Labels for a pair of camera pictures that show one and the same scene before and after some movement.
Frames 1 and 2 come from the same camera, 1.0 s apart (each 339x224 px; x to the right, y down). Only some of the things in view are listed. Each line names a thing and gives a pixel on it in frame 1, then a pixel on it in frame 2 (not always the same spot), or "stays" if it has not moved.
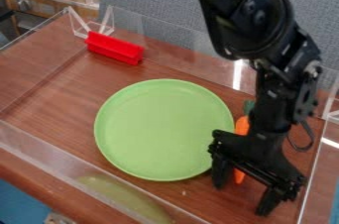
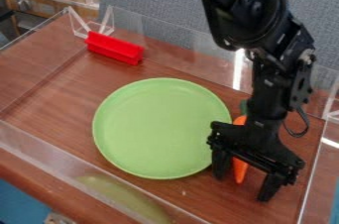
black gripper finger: [273, 198] → [272, 185]
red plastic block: [114, 48] stays
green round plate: [154, 129] stays
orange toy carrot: [242, 129] stays
